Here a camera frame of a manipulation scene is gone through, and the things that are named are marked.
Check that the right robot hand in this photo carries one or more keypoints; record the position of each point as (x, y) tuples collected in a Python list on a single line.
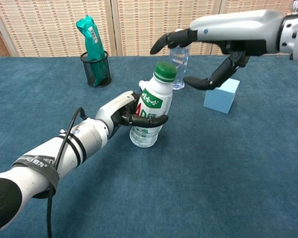
[(238, 27)]

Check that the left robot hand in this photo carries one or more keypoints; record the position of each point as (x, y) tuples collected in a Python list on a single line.
[(111, 106)]

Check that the white AD calcium milk bottle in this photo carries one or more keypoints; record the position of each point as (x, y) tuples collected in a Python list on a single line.
[(161, 91)]

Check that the green plastic bottle cap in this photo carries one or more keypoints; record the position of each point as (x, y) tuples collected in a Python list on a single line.
[(165, 72)]

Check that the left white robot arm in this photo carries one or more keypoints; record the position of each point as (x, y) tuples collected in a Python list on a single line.
[(27, 173)]

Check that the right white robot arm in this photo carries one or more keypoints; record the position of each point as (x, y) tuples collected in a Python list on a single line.
[(295, 37)]

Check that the clear plastic water bottle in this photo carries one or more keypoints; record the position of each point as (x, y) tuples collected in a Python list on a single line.
[(182, 59)]

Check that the woven bamboo screen panel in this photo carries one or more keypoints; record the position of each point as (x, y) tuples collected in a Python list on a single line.
[(144, 24), (250, 4), (39, 24)]

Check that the black mesh pen holder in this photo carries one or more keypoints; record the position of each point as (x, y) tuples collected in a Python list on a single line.
[(108, 70)]

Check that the green plastic wrapped package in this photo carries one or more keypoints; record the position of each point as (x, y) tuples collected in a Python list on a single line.
[(93, 42)]

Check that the light blue foam cube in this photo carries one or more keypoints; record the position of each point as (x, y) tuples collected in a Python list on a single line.
[(221, 101)]

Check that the blue table cloth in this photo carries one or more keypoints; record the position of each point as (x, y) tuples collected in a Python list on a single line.
[(188, 186)]

